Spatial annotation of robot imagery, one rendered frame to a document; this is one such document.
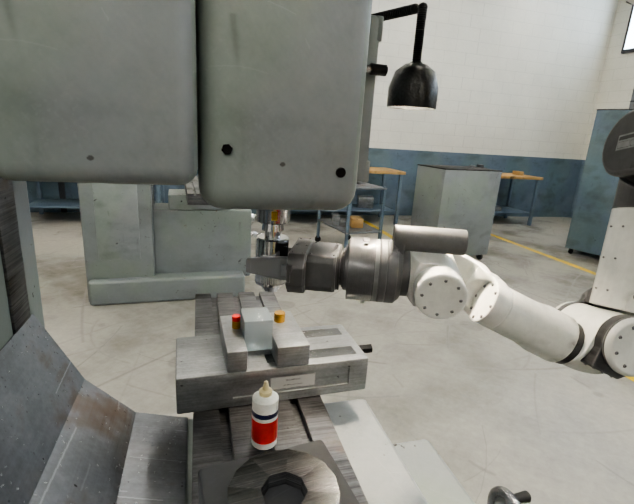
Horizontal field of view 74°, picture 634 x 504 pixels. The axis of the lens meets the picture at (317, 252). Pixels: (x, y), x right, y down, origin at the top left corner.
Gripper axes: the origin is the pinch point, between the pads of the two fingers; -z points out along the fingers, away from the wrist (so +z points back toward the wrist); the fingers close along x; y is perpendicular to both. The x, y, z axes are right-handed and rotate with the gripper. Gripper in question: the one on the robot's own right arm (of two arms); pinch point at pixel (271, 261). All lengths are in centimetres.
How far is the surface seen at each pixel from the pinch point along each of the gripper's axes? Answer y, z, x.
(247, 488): 9.4, 5.0, 30.4
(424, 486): 50, 30, -14
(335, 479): 9.5, 11.8, 28.2
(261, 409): 21.9, -0.1, 4.1
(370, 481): 37.5, 17.6, -1.2
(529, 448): 123, 103, -123
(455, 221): 72, 124, -438
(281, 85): -22.7, 2.6, 9.8
